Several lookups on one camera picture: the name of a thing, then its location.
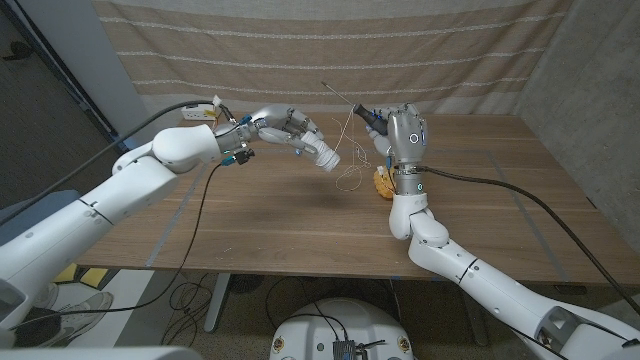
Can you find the grey white sneaker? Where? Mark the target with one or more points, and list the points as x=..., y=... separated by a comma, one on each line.
x=75, y=312

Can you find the white robot chest edge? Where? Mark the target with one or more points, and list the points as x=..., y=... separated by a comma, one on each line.
x=100, y=354

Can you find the grey table leg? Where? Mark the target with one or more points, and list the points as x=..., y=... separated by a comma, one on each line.
x=475, y=325
x=216, y=300

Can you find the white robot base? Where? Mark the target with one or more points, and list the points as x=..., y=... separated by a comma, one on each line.
x=342, y=325

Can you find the yellow bumpy stress ball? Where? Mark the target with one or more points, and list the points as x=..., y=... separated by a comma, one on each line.
x=382, y=187

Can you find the beige striped backdrop cloth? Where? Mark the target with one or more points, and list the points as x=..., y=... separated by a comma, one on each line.
x=325, y=55

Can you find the white power strip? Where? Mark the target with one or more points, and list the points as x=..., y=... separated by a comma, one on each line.
x=192, y=114

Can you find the black door frame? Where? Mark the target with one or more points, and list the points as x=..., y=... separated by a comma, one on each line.
x=65, y=75

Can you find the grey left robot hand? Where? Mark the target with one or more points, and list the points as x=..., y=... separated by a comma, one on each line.
x=272, y=120

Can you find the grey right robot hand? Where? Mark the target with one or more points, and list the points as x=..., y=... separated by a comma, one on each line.
x=407, y=135

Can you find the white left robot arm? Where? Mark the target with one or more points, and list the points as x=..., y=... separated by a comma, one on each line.
x=100, y=205

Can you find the grey finned electronics module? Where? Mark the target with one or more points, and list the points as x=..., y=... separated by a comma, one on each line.
x=344, y=351

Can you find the dark round floor object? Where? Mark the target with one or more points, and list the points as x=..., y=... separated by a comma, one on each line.
x=245, y=283

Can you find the blue upholstered chair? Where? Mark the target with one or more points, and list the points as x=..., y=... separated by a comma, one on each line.
x=40, y=215

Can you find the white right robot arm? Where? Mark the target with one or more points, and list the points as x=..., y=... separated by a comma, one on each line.
x=480, y=280

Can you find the yellow floor item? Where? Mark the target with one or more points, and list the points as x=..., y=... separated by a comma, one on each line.
x=92, y=276

